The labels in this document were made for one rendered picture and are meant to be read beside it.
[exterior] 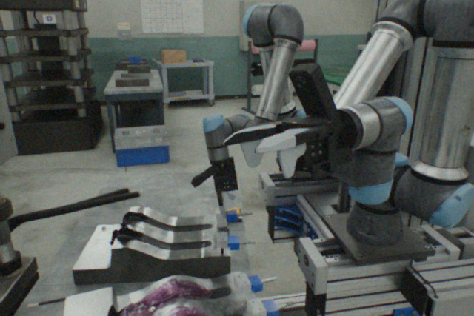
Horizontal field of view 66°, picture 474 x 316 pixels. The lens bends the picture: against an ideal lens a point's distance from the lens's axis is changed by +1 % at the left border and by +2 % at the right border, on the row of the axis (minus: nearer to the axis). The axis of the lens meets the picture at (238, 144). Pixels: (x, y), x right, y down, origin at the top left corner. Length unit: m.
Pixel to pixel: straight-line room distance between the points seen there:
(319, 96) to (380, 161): 0.20
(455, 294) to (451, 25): 0.66
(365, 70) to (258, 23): 0.59
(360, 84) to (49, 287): 1.11
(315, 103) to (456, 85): 0.39
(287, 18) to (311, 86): 0.74
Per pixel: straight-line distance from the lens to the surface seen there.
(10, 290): 1.46
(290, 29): 1.24
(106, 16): 7.42
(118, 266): 1.27
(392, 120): 0.66
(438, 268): 1.19
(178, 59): 6.88
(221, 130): 1.22
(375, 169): 0.68
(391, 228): 1.05
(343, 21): 8.50
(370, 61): 0.84
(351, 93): 0.80
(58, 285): 1.37
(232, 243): 1.24
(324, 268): 1.03
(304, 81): 0.53
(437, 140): 0.90
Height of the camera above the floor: 1.61
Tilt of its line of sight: 19 degrees down
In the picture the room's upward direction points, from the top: straight up
